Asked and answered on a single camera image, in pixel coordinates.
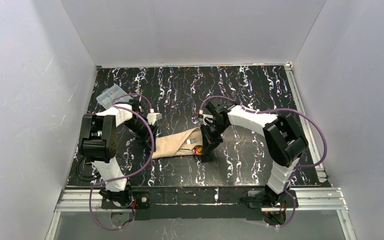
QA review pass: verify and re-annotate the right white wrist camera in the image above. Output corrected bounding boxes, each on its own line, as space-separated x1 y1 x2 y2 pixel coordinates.
199 114 214 126

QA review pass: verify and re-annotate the clear plastic screw box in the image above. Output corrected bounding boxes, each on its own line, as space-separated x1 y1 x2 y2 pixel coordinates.
96 84 126 110

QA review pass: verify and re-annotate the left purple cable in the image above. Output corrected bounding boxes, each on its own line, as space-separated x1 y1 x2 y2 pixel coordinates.
89 93 156 231

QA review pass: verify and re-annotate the beige cloth napkin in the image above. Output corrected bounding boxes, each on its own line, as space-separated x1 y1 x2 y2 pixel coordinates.
152 127 203 160

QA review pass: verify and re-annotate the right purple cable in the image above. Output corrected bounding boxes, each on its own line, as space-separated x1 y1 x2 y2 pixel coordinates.
198 96 328 229

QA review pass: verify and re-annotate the black coiled cable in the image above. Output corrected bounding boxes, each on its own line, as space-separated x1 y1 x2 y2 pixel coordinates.
75 155 97 183

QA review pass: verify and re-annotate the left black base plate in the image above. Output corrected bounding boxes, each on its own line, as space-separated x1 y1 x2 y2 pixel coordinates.
99 189 151 210

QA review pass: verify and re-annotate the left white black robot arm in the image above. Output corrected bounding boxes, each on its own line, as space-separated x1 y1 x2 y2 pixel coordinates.
78 99 162 193

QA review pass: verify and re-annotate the aluminium frame rail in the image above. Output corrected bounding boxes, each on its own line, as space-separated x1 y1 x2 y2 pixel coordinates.
55 186 348 212

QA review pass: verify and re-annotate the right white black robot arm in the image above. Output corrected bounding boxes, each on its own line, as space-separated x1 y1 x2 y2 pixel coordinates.
198 98 309 196

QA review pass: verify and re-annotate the purple cable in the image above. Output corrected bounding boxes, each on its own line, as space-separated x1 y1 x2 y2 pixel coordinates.
198 96 328 229
89 93 156 231

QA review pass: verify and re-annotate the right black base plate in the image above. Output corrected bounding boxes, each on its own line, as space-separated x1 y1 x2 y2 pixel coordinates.
242 189 299 209

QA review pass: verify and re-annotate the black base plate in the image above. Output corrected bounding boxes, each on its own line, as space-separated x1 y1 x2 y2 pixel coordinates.
242 189 299 209
99 189 151 210

